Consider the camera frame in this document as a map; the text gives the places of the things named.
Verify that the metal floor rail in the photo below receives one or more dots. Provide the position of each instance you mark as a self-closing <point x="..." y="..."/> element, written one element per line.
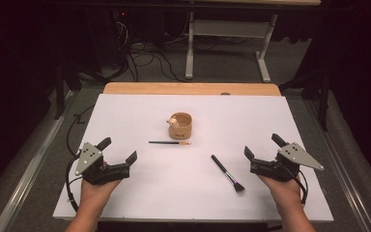
<point x="29" y="177"/>
<point x="344" y="177"/>

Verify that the black equipment with red light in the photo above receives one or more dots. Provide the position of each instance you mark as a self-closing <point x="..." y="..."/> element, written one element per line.
<point x="121" y="25"/>

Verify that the white metal desk frame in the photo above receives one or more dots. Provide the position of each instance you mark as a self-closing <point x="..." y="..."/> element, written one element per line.
<point x="228" y="28"/>

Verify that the small gold ferrule makeup brush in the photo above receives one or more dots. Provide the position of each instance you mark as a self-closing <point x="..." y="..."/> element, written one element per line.
<point x="167" y="142"/>

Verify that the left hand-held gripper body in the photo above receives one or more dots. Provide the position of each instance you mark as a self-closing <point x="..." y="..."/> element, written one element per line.
<point x="88" y="158"/>

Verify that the tan cup with bear figure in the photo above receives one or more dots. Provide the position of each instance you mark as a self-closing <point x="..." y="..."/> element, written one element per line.
<point x="182" y="129"/>

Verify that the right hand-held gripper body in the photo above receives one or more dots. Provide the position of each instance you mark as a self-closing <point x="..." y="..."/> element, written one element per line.
<point x="298" y="156"/>

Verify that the person's right hand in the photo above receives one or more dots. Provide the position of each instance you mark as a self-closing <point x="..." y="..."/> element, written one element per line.
<point x="283" y="190"/>

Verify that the person's left hand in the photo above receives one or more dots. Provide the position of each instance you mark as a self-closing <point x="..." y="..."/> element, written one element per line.
<point x="95" y="191"/>

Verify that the black makeup brush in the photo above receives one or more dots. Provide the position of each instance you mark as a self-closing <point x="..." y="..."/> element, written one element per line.
<point x="225" y="172"/>

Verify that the black metal stand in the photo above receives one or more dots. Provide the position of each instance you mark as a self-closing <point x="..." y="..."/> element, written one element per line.
<point x="323" y="100"/>
<point x="59" y="93"/>

